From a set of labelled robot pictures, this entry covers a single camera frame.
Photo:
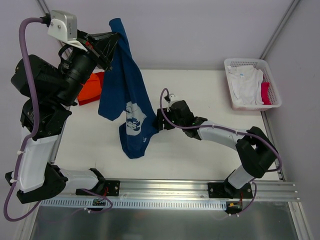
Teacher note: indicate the blue printed t shirt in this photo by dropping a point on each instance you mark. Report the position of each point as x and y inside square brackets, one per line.
[124, 91]

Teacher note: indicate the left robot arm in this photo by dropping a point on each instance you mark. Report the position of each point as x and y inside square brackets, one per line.
[57, 88]

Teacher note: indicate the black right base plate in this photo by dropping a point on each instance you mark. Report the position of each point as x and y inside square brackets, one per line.
[221, 190]

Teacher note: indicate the orange folded t shirt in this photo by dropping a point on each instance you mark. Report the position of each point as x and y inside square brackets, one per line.
[91, 89]

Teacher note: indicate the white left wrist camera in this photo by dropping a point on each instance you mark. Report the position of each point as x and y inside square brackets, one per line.
[63, 27]

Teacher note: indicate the white plastic basket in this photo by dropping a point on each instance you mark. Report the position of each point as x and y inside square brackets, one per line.
[273, 92]

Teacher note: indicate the white slotted cable duct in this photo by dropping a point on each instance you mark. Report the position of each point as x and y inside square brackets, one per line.
[117, 203]

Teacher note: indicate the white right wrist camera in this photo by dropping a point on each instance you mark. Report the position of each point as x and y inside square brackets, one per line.
[171, 99]

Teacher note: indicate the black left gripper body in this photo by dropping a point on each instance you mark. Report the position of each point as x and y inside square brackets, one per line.
[99, 53]

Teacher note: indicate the red folded t shirt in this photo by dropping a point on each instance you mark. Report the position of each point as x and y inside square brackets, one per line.
[96, 98]

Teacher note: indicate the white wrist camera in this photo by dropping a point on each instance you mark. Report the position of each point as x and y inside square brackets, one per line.
[171, 99]
[63, 27]

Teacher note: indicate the pink t shirt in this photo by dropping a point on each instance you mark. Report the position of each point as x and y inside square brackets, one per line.
[264, 93]

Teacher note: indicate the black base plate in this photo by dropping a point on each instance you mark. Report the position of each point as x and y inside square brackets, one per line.
[221, 190]
[107, 188]

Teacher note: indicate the aluminium front rail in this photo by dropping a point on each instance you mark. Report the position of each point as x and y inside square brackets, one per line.
[159, 189]

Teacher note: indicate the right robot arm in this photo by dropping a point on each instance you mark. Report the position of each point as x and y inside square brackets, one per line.
[254, 149]

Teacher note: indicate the aluminium corner post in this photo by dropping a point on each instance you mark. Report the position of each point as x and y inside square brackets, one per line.
[43, 6]
[279, 28]

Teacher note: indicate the white t shirt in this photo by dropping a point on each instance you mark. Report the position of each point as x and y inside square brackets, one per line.
[246, 83]

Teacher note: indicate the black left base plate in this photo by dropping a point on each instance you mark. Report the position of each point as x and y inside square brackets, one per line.
[107, 188]

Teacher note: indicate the left aluminium corner post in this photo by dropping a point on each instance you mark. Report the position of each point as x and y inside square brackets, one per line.
[43, 6]

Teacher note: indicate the right aluminium corner post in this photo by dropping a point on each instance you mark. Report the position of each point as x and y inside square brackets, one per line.
[279, 28]

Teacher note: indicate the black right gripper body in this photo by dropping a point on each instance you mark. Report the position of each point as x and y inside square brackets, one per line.
[163, 119]

